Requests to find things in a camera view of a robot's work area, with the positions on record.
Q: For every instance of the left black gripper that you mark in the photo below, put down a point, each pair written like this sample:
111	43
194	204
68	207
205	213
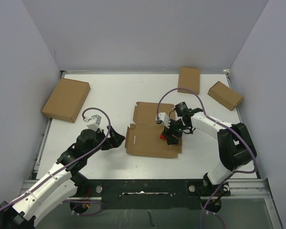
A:
114	141

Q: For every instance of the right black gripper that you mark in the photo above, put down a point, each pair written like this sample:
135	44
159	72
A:
168	133

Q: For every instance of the brown cardboard box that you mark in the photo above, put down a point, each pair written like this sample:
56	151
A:
143	136

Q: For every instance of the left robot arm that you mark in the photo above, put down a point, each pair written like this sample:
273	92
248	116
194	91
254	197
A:
60	182

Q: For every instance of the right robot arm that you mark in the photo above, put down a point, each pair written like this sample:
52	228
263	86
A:
235	145

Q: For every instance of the large folded cardboard box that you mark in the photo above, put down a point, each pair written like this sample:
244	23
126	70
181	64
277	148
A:
66	100

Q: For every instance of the upright folded cardboard box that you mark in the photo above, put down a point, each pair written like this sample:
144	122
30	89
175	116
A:
189	78

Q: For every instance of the small folded cardboard box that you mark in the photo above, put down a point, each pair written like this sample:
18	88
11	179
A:
225	96

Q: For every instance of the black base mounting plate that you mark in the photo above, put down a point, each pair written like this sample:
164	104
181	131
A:
148	194

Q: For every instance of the aluminium table frame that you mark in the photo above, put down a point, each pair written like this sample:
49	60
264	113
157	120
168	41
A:
114	97

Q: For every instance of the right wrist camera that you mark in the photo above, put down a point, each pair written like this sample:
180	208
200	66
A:
163	118

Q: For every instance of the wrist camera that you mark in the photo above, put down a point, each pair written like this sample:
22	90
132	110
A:
163	118
93	122

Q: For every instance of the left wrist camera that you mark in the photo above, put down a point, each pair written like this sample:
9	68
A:
93	122

